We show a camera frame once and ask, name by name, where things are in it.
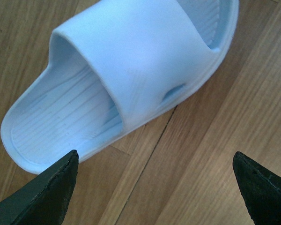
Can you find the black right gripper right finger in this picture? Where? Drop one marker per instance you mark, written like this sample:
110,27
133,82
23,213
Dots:
260,189

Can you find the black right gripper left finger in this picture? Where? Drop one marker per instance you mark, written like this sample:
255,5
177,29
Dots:
45,199

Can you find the light blue slide slipper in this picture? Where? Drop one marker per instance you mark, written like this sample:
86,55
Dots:
112,68

